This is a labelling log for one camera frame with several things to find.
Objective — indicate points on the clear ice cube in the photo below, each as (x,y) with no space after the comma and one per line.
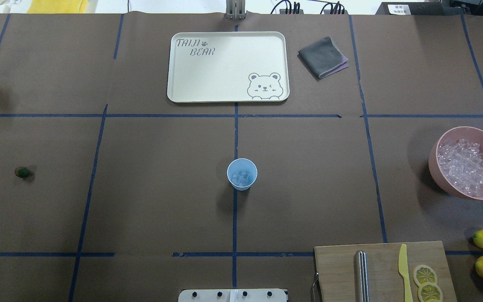
(245,178)
(236,179)

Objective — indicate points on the red strawberry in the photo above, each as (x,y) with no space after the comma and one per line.
(22,172)

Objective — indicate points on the light blue plastic cup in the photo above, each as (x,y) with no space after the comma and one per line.
(242,164)

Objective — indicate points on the clear ice cubes pile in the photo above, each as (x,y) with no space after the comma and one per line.
(461,162)

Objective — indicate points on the cream bear serving tray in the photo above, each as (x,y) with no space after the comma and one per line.
(218,67)

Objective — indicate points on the grey folded cloth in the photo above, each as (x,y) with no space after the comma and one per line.
(323,58)

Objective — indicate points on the wooden cutting board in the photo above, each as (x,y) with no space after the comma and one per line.
(335,265)

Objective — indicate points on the steel black muddler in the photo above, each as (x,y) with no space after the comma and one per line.
(361,277)

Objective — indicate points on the yellow plastic knife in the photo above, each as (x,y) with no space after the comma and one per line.
(402,266)

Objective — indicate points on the lemon slice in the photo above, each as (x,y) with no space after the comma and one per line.
(430,292)
(423,274)

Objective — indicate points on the pink ribbed bowl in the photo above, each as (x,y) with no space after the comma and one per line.
(462,132)

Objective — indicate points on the yellow cloth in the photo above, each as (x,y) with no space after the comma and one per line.
(57,6)

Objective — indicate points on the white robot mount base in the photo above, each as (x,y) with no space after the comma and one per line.
(234,295)

